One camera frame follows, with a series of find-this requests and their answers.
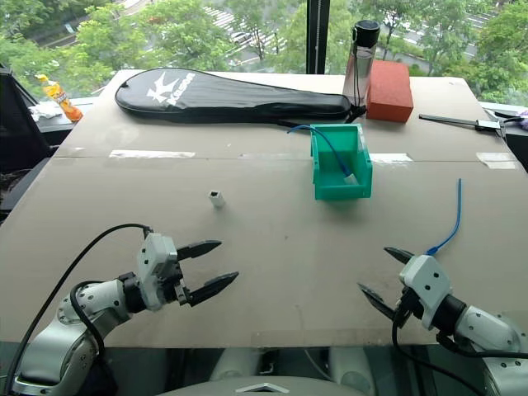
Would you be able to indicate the black side furniture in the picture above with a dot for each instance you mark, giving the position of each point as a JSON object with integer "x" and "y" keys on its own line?
{"x": 517, "y": 144}
{"x": 20, "y": 136}

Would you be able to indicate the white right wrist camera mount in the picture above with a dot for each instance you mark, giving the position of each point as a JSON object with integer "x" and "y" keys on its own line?
{"x": 427, "y": 284}

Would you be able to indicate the white rounded robot shell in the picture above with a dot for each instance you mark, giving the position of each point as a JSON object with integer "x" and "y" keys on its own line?
{"x": 350, "y": 369}
{"x": 237, "y": 363}

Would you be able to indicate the orange snack bag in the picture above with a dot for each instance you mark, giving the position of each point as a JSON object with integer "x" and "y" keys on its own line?
{"x": 62, "y": 101}

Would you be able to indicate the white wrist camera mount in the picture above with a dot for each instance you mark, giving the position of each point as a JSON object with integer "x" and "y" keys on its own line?
{"x": 427, "y": 284}
{"x": 154, "y": 264}

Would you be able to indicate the black window frame post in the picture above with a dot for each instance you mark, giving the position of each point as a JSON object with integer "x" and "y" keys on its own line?
{"x": 317, "y": 37}

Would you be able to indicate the grey robot torso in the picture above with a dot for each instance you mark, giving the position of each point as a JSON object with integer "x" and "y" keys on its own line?
{"x": 264, "y": 388}

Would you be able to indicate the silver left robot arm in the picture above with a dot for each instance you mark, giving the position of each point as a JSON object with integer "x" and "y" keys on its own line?
{"x": 99, "y": 301}

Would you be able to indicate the clear bottle with black cap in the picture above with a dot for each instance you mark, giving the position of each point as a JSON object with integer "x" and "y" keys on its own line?
{"x": 359, "y": 70}

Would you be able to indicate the purple object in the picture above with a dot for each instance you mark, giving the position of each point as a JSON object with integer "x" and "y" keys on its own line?
{"x": 523, "y": 117}

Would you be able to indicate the black racket bag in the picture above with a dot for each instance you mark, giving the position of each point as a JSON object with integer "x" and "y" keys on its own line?
{"x": 206, "y": 99}

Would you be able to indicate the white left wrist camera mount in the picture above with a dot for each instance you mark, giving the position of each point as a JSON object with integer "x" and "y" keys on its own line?
{"x": 154, "y": 264}

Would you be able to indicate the small white connector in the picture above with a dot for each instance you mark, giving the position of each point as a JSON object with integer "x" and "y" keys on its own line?
{"x": 216, "y": 201}

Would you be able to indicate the clear tape strip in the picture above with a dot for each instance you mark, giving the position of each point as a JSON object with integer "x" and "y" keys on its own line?
{"x": 497, "y": 160}
{"x": 152, "y": 154}
{"x": 392, "y": 157}

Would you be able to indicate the green plastic bin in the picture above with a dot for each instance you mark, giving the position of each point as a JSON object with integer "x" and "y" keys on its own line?
{"x": 338, "y": 191}

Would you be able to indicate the crumpled white tissue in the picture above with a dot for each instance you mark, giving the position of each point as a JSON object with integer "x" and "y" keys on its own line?
{"x": 45, "y": 112}

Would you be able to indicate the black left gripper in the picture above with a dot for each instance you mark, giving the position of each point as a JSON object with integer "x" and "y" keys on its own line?
{"x": 173, "y": 284}

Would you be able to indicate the red brick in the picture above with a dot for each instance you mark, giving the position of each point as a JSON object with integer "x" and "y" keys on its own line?
{"x": 389, "y": 90}

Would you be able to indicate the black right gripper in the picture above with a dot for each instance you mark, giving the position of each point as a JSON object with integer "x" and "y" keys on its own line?
{"x": 410, "y": 307}

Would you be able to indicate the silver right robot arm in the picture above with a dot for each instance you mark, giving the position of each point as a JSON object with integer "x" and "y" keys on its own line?
{"x": 482, "y": 326}

